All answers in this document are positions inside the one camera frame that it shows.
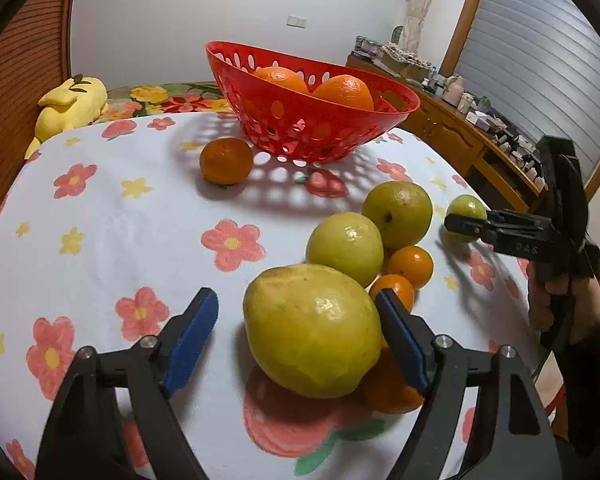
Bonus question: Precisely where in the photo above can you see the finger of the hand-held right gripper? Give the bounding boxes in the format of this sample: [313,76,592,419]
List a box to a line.
[485,208,556,233]
[444,212,503,246]

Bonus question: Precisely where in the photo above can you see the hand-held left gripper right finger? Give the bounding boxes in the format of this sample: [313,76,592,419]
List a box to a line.
[375,288,563,480]

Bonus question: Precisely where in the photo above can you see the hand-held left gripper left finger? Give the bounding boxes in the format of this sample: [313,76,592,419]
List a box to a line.
[35,287,220,480]

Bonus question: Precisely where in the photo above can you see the small green apple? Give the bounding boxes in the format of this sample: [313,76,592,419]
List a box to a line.
[446,195,488,244]

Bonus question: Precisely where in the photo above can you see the small orange mandarin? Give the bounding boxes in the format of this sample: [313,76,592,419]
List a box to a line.
[362,340,426,415]
[368,273,416,313]
[387,245,435,290]
[199,137,255,186]

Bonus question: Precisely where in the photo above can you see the large yellow-green pear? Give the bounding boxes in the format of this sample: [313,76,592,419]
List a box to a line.
[243,263,384,400]

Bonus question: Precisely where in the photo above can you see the red perforated plastic basket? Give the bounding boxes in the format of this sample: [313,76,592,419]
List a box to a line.
[205,41,422,163]

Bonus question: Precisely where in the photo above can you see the person's right forearm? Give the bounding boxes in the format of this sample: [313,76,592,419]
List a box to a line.
[550,245,600,461]

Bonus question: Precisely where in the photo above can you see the person's right hand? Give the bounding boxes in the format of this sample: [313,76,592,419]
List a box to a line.
[526,259,600,346]

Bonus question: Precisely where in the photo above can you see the wooden cabinet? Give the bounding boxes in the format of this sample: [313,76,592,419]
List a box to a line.
[346,55,548,201]

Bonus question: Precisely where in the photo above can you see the group of small bottles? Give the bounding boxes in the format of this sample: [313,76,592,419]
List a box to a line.
[420,67,548,191]

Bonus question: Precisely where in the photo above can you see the white flower-print cloth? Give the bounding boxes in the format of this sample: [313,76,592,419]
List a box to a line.
[0,110,551,480]

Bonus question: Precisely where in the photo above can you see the grey window blind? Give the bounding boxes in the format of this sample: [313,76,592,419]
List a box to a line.
[452,0,600,181]

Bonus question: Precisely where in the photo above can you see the open cardboard box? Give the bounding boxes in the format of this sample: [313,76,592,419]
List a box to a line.
[377,40,433,81]

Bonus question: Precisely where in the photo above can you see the large orange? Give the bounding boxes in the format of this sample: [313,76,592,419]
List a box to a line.
[311,74,376,112]
[252,66,311,96]

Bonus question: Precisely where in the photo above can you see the grey patterned box stack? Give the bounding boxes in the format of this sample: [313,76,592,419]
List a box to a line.
[354,35,382,59]

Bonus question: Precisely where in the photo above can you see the colourful floral blanket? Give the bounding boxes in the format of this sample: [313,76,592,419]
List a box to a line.
[92,82,236,126]

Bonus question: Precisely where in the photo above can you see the yellow plush toy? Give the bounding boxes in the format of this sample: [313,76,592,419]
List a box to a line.
[24,74,110,161]

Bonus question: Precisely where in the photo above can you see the brown slatted wooden wardrobe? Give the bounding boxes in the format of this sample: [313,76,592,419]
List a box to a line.
[0,0,81,241]

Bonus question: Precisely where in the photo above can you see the wooden window frame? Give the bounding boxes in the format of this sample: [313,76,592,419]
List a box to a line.
[437,0,600,201]

